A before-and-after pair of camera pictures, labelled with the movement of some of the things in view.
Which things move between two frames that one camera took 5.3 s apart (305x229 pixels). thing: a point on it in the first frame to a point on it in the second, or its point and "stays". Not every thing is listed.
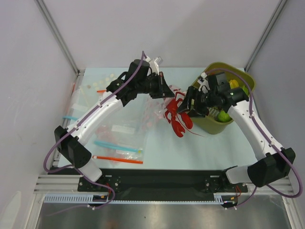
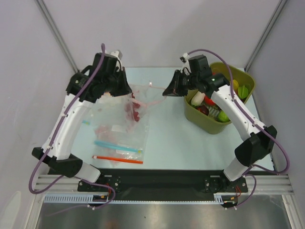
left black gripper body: (150, 85) to (110, 80)
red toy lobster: (176, 117) to (131, 109)
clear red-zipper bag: (153, 112) to (123, 112)
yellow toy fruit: (233, 84) stays
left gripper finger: (166, 91) to (121, 86)
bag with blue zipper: (127, 136) stays
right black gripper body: (193, 99) to (179, 83)
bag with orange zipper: (119, 140) stays
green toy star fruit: (246, 90) stays
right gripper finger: (188, 103) to (172, 89)
